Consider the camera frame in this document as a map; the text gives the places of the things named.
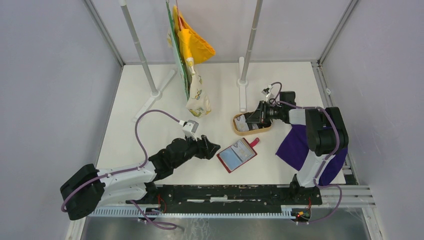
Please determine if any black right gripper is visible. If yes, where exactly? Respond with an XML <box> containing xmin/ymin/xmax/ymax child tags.
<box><xmin>245</xmin><ymin>100</ymin><xmax>284</xmax><ymax>124</ymax></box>

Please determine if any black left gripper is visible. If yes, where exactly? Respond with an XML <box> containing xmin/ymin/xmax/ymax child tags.
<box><xmin>172</xmin><ymin>132</ymin><xmax>220</xmax><ymax>169</ymax></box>

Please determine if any red leather card holder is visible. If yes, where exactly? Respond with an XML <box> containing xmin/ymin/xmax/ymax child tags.
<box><xmin>216</xmin><ymin>137</ymin><xmax>260</xmax><ymax>173</ymax></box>

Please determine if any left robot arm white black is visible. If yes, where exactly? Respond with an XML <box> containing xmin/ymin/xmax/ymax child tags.
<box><xmin>60</xmin><ymin>135</ymin><xmax>221</xmax><ymax>221</ymax></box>

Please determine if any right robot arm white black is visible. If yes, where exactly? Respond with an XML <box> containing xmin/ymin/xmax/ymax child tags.
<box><xmin>245</xmin><ymin>91</ymin><xmax>349</xmax><ymax>204</ymax></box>

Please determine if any tan oval card tray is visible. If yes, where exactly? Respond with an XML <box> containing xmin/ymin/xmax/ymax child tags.
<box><xmin>232</xmin><ymin>112</ymin><xmax>273</xmax><ymax>137</ymax></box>

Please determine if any right grey stand pole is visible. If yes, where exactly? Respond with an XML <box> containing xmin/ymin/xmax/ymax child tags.
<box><xmin>236</xmin><ymin>0</ymin><xmax>263</xmax><ymax>113</ymax></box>

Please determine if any grey stand pole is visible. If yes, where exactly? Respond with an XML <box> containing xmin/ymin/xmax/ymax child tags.
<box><xmin>118</xmin><ymin>0</ymin><xmax>176</xmax><ymax>122</ymax></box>
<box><xmin>236</xmin><ymin>0</ymin><xmax>263</xmax><ymax>113</ymax></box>

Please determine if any cream patterned fabric bag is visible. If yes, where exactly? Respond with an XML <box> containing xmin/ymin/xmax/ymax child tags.
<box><xmin>167</xmin><ymin>36</ymin><xmax>212</xmax><ymax>118</ymax></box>

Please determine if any purple cloth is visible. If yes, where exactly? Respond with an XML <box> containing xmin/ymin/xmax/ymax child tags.
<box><xmin>276</xmin><ymin>125</ymin><xmax>348</xmax><ymax>186</ymax></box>

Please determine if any left grey stand pole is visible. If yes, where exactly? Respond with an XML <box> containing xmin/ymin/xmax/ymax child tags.
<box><xmin>118</xmin><ymin>0</ymin><xmax>176</xmax><ymax>122</ymax></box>

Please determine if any yellow cloth hanging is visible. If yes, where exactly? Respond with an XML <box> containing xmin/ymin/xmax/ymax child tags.
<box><xmin>172</xmin><ymin>5</ymin><xmax>216</xmax><ymax>67</ymax></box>

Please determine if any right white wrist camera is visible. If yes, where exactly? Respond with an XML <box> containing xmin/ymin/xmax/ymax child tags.
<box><xmin>261</xmin><ymin>84</ymin><xmax>274</xmax><ymax>102</ymax></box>

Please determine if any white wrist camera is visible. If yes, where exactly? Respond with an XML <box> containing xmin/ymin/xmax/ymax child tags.
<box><xmin>179</xmin><ymin>120</ymin><xmax>199</xmax><ymax>141</ymax></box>
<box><xmin>261</xmin><ymin>84</ymin><xmax>274</xmax><ymax>102</ymax></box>

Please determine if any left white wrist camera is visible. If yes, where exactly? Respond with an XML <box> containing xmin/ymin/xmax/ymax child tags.
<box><xmin>179</xmin><ymin>120</ymin><xmax>199</xmax><ymax>141</ymax></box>

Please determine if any white toothed cable rail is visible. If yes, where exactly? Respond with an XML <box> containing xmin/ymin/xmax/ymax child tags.
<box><xmin>88</xmin><ymin>206</ymin><xmax>296</xmax><ymax>220</ymax></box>

